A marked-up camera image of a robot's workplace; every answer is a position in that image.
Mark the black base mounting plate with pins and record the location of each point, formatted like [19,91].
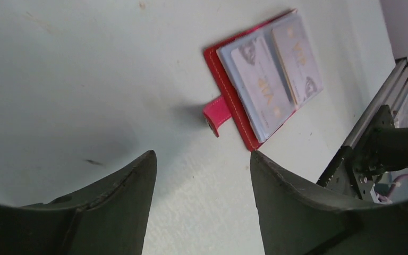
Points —
[350,170]

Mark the white numbered card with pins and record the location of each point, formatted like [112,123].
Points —
[296,58]

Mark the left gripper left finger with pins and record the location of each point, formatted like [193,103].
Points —
[108,216]

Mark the aluminium frame rail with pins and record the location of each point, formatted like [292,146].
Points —
[394,93]

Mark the red card holder wallet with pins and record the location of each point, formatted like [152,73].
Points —
[231,104]

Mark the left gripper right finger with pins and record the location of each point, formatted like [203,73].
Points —
[297,216]

